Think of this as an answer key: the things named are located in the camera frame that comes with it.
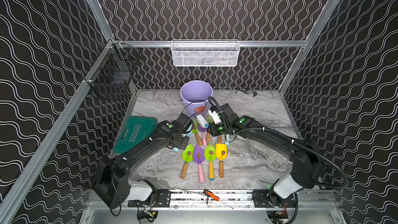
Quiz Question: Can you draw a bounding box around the narrow light blue trowel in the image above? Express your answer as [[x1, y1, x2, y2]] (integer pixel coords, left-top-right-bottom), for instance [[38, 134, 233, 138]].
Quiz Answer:
[[172, 124, 192, 152]]

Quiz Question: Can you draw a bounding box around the white blue brush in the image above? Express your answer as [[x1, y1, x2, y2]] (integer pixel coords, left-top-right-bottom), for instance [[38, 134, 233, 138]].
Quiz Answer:
[[196, 115, 209, 129]]

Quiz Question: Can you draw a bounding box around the lime front trowel wooden handle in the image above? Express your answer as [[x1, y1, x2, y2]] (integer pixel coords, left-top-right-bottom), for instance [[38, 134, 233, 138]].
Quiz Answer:
[[180, 144, 194, 179]]

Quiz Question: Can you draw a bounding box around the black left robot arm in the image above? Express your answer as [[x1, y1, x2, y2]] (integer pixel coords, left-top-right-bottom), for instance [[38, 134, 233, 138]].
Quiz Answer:
[[93, 113, 194, 209]]

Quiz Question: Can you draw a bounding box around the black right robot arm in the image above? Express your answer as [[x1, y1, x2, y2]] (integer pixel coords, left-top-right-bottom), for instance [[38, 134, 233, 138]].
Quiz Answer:
[[207, 102, 349, 205]]

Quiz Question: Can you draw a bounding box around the yellow square trowel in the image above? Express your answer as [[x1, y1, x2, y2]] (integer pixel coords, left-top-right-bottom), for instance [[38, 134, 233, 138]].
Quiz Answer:
[[216, 144, 227, 178]]

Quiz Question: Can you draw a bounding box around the purple plastic bucket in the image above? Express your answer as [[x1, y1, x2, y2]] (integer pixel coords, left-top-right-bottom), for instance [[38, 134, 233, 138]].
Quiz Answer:
[[180, 80, 214, 117]]

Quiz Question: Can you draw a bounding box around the green plastic tool case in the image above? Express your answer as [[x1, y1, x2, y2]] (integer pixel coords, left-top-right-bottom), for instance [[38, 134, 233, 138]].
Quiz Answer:
[[113, 116, 158, 155]]

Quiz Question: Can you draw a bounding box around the black clip tool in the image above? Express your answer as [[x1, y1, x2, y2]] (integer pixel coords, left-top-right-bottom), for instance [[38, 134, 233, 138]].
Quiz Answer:
[[235, 89, 258, 97]]

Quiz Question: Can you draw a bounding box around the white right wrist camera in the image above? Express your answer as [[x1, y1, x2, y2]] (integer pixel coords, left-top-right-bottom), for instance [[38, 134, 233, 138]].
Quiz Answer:
[[206, 110, 222, 124]]

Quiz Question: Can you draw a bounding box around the purple trowel pink handle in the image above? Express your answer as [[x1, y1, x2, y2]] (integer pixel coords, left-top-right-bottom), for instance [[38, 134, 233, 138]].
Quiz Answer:
[[198, 124, 207, 147], [193, 145, 205, 184]]

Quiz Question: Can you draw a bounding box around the narrow lime trowel wooden handle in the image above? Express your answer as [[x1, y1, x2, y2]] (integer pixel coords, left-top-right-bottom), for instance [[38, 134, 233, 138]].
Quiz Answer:
[[192, 121, 203, 146]]

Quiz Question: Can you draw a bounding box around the lime front trowel yellow handle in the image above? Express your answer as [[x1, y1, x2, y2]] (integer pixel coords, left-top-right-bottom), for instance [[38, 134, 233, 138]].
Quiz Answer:
[[204, 143, 216, 181]]

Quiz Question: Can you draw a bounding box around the purple front trowel pink handle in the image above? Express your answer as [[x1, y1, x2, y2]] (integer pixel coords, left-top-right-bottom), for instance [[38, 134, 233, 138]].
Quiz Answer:
[[193, 145, 205, 184]]

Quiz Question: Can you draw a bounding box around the orange handled screwdriver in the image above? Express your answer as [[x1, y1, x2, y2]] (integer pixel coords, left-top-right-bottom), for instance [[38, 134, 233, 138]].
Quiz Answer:
[[203, 189, 234, 209]]

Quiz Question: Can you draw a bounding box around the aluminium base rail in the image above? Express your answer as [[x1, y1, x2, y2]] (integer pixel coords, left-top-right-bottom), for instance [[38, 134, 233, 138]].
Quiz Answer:
[[86, 188, 340, 212]]

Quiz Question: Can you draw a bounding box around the white wire basket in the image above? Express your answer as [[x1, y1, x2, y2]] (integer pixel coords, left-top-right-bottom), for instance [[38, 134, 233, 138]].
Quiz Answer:
[[171, 39, 240, 67]]

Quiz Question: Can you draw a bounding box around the black wire basket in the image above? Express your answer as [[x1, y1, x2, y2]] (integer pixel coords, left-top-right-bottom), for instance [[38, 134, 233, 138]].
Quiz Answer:
[[85, 39, 142, 102]]

